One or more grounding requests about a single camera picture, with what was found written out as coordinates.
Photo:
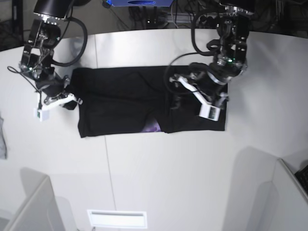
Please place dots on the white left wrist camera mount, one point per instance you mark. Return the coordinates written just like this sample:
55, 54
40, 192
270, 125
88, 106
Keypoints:
207, 110

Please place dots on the grey cloth at left edge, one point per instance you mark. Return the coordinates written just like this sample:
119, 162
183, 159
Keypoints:
3, 147

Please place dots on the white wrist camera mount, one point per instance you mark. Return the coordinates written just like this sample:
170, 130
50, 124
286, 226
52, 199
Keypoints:
42, 111
207, 110

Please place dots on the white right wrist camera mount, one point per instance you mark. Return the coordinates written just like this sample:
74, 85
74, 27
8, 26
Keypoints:
42, 111

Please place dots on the black keyboard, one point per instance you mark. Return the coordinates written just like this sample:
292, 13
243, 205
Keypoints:
302, 177

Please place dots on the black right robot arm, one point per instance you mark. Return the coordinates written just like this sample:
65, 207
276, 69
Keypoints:
37, 65

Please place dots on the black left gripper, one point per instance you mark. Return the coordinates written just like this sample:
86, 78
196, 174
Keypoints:
206, 79

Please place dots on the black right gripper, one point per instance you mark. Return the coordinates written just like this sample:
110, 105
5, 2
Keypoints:
53, 85

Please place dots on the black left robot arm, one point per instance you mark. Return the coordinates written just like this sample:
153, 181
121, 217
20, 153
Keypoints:
228, 52

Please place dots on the white partition panel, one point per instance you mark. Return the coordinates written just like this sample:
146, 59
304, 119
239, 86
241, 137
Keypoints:
281, 204
38, 212

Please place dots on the black T-shirt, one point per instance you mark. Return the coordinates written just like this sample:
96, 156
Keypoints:
127, 99

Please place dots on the white partition panel left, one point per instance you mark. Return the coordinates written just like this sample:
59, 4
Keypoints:
38, 212

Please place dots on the blue box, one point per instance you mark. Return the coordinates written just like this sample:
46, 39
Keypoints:
146, 3

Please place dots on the white partition panel right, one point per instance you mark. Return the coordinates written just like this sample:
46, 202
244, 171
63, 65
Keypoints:
281, 204

